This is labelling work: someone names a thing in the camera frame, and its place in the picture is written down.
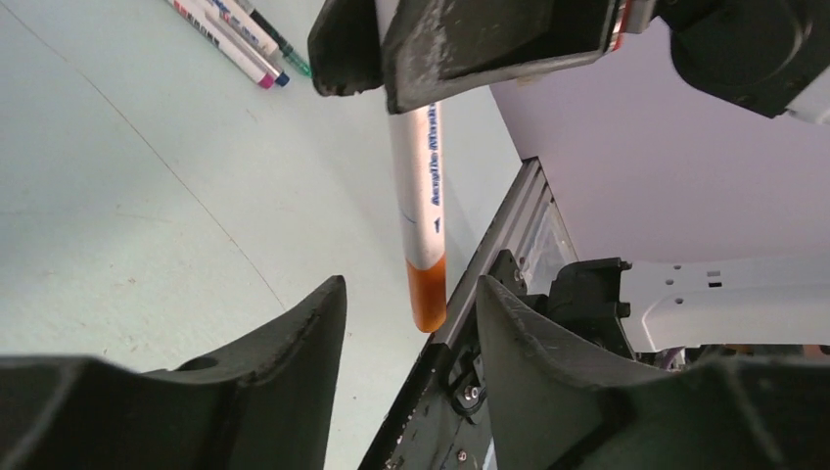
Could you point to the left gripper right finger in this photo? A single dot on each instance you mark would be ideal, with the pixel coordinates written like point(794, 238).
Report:
point(557, 401)

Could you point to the orange capped marker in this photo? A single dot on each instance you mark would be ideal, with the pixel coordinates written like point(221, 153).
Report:
point(417, 160)

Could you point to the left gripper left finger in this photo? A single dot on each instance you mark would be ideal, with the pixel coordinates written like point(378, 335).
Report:
point(263, 401)

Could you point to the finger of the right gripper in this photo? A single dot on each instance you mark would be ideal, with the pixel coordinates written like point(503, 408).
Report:
point(344, 49)
point(433, 50)

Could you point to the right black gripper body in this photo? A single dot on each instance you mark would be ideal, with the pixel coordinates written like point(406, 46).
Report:
point(632, 17)

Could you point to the right aluminium frame rail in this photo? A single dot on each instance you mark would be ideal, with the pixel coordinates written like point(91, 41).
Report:
point(529, 224)

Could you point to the dark green thin pen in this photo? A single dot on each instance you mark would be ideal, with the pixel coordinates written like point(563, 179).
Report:
point(288, 51)

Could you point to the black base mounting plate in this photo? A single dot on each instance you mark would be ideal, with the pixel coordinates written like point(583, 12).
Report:
point(439, 419)

